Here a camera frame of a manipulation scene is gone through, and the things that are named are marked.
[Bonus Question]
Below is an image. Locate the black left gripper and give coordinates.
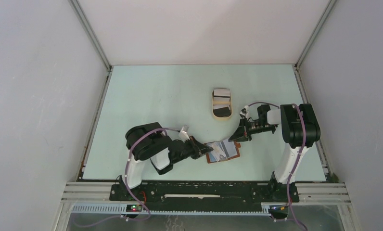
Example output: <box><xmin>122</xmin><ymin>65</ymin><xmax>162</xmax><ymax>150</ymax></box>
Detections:
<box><xmin>172</xmin><ymin>135</ymin><xmax>213</xmax><ymax>164</ymax></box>

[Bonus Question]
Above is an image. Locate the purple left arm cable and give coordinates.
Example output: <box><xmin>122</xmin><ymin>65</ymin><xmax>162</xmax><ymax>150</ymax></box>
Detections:
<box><xmin>124</xmin><ymin>127</ymin><xmax>183</xmax><ymax>189</ymax></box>

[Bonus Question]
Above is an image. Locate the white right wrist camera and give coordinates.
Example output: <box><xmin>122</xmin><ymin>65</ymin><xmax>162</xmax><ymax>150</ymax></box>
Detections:
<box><xmin>240</xmin><ymin>105</ymin><xmax>250</xmax><ymax>119</ymax></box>

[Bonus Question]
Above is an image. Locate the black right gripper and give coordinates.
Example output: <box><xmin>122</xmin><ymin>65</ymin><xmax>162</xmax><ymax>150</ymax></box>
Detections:
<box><xmin>229</xmin><ymin>116</ymin><xmax>274</xmax><ymax>141</ymax></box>

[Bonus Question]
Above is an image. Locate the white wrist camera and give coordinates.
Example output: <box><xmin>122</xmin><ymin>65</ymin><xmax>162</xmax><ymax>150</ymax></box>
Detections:
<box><xmin>179</xmin><ymin>125</ymin><xmax>190</xmax><ymax>141</ymax></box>
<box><xmin>240</xmin><ymin>105</ymin><xmax>250</xmax><ymax>119</ymax></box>

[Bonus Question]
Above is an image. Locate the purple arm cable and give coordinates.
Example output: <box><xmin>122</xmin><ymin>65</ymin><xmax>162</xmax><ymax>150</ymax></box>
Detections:
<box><xmin>247</xmin><ymin>102</ymin><xmax>307</xmax><ymax>192</ymax></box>
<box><xmin>124</xmin><ymin>127</ymin><xmax>183</xmax><ymax>189</ymax></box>

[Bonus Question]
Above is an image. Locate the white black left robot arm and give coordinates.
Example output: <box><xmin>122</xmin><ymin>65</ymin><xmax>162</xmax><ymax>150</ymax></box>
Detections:
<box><xmin>121</xmin><ymin>122</ymin><xmax>213</xmax><ymax>200</ymax></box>

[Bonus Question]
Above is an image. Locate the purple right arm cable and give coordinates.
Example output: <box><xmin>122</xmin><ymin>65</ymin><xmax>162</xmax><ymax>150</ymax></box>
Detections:
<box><xmin>247</xmin><ymin>102</ymin><xmax>307</xmax><ymax>192</ymax></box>

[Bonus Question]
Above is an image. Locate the brown leather card holder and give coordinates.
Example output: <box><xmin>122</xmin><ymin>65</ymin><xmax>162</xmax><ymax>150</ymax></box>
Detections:
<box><xmin>204</xmin><ymin>138</ymin><xmax>242</xmax><ymax>165</ymax></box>

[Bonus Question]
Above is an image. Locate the black card in tray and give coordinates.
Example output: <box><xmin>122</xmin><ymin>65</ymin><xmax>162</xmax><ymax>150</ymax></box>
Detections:
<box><xmin>213</xmin><ymin>107</ymin><xmax>231</xmax><ymax>118</ymax></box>

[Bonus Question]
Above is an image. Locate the aluminium frame rail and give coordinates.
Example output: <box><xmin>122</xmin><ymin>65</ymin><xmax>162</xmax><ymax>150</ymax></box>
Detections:
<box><xmin>61</xmin><ymin>181</ymin><xmax>352</xmax><ymax>218</ymax></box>

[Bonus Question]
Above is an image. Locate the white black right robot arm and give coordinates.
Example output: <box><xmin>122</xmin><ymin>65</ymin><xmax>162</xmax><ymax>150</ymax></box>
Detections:
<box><xmin>229</xmin><ymin>103</ymin><xmax>321</xmax><ymax>201</ymax></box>

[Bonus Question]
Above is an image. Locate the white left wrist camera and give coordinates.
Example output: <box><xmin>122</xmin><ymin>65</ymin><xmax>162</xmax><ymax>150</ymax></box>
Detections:
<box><xmin>179</xmin><ymin>125</ymin><xmax>190</xmax><ymax>141</ymax></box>

